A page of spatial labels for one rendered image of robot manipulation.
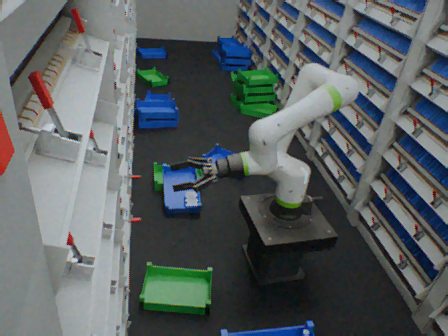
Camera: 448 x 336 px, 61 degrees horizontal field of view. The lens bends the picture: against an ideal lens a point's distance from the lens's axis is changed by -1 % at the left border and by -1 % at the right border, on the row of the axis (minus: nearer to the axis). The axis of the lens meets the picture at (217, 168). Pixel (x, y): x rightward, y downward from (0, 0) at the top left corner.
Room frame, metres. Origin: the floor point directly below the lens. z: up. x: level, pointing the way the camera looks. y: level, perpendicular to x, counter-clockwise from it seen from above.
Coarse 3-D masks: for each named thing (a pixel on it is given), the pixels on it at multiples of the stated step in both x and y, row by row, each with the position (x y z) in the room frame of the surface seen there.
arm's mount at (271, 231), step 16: (240, 208) 1.42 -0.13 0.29; (256, 208) 1.36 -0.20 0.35; (256, 224) 1.25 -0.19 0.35; (272, 224) 1.26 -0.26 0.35; (288, 224) 1.27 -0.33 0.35; (304, 224) 1.28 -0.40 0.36; (320, 224) 1.30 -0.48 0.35; (256, 240) 1.20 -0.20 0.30; (272, 240) 1.16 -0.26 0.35; (288, 240) 1.17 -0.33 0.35; (304, 240) 1.18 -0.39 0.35; (320, 240) 1.20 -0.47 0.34; (336, 240) 1.23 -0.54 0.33; (272, 256) 1.14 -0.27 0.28
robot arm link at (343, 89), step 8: (336, 72) 1.55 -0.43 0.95; (328, 80) 1.51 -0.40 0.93; (336, 80) 1.48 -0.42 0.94; (344, 80) 1.47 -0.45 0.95; (352, 80) 1.48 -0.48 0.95; (328, 88) 1.43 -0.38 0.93; (336, 88) 1.43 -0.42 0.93; (344, 88) 1.44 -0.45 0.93; (352, 88) 1.46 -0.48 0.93; (336, 96) 1.40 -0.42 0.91; (344, 96) 1.42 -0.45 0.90; (352, 96) 1.45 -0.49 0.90; (336, 104) 1.40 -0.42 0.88; (344, 104) 1.43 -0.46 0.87
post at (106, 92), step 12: (84, 0) 0.74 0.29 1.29; (96, 0) 0.75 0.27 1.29; (108, 0) 0.76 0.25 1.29; (108, 12) 0.76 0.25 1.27; (108, 48) 0.75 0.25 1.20; (108, 60) 0.75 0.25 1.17; (108, 72) 0.75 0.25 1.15; (108, 84) 0.75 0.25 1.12; (108, 96) 0.75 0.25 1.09; (120, 228) 0.80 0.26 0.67; (120, 252) 0.75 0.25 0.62; (120, 264) 0.75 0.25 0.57
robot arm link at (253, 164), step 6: (276, 150) 1.24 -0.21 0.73; (246, 156) 1.23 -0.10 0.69; (252, 156) 1.22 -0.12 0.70; (258, 156) 1.20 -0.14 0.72; (264, 156) 1.20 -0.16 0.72; (270, 156) 1.21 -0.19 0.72; (276, 156) 1.24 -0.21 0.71; (246, 162) 1.21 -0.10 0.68; (252, 162) 1.21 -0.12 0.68; (258, 162) 1.21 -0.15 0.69; (264, 162) 1.20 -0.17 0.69; (270, 162) 1.21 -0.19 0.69; (276, 162) 1.24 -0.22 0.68; (246, 168) 1.20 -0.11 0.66; (252, 168) 1.20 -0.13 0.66; (258, 168) 1.21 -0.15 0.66; (264, 168) 1.21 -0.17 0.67; (270, 168) 1.21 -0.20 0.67; (246, 174) 1.20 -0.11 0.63; (252, 174) 1.21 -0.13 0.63; (258, 174) 1.22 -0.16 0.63; (264, 174) 1.22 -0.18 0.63
